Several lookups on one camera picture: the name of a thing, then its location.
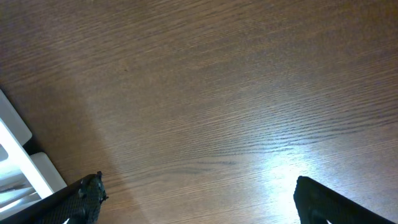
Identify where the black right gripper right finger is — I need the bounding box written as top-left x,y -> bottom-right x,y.
294,176 -> 394,224

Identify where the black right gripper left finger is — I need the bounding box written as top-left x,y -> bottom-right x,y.
1,171 -> 108,224

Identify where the white plastic cutlery tray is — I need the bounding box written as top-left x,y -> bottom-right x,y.
1,93 -> 67,220

